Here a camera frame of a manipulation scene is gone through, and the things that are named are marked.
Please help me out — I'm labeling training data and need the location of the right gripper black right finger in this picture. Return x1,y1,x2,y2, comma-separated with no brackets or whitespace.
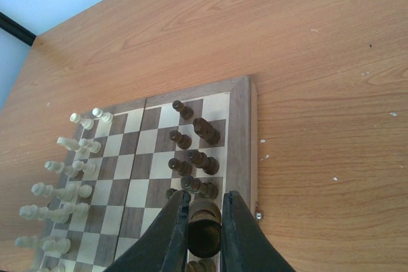
221,190,295,271

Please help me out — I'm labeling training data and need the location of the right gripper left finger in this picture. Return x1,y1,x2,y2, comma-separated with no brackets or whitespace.
106,203,189,272

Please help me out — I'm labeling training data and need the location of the dark rook chess piece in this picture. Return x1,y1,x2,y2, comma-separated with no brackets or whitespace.
187,198,222,259

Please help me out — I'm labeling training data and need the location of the dark pawn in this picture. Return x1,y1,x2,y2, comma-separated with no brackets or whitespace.
166,188,191,204

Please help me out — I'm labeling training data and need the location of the dark bishop chess piece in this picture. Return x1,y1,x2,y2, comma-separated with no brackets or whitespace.
187,150,219,175

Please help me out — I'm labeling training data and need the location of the wooden folding chess board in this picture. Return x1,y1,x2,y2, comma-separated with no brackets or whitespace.
30,76,258,271

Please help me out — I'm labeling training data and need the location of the row of white chess pieces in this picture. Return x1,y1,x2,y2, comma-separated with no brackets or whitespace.
15,109,101,254

